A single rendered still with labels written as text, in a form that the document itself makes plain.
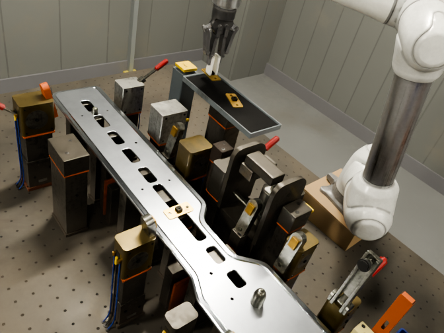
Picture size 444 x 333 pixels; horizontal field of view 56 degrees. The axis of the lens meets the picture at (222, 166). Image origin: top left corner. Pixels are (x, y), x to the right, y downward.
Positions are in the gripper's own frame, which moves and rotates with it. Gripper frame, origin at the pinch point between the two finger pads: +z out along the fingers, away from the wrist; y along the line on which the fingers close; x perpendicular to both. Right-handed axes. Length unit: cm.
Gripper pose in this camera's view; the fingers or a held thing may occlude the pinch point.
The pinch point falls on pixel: (213, 64)
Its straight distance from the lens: 148.7
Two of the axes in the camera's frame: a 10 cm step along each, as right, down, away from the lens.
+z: -2.0, 7.6, 6.1
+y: -8.4, 1.8, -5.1
